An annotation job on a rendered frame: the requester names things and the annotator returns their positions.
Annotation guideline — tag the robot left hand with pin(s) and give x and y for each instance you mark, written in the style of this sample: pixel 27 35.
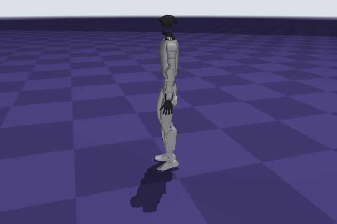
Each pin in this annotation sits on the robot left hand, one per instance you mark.
pixel 167 106

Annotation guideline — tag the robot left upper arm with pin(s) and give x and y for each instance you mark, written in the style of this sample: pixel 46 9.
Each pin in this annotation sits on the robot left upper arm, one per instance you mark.
pixel 171 49

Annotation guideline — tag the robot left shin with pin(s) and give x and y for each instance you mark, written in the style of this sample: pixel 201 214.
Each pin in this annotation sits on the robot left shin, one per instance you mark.
pixel 170 143

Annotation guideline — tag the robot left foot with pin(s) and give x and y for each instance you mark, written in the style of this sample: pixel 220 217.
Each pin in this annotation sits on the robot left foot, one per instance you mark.
pixel 166 165

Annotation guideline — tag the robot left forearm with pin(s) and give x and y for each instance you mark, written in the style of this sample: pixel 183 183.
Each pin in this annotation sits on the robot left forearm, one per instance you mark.
pixel 169 84

